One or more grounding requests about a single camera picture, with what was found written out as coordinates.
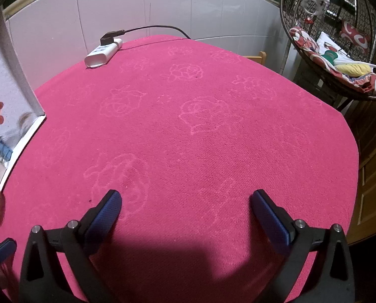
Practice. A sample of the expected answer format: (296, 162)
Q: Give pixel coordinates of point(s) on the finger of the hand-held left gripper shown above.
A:
(2, 250)

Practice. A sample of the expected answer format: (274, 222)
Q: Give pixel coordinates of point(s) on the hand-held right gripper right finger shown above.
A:
(269, 217)

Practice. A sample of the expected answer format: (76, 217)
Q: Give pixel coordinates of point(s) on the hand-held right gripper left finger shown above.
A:
(104, 214)

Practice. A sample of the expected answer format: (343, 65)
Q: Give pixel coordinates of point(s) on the blue binder clip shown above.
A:
(3, 152)

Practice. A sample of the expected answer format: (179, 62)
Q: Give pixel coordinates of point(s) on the white cardboard tray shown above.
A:
(5, 94)

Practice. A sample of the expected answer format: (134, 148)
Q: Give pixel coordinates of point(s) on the pink printed blanket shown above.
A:
(206, 151)

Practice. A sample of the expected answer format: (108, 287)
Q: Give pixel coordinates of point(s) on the wooden door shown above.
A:
(374, 164)

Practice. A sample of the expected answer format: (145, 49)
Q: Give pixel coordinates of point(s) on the white power strip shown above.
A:
(101, 54)

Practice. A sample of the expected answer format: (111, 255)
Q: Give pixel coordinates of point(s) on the red white floral cushion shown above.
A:
(314, 57)

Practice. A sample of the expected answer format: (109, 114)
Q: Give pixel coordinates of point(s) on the yellow pillow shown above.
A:
(351, 68)

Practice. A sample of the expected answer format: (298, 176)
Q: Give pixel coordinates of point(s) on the white cloth with green print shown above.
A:
(328, 49)

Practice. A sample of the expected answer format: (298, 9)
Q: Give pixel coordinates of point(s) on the wicker hanging chair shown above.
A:
(285, 19)

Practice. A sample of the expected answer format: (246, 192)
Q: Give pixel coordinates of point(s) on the red patterned pillow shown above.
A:
(355, 35)

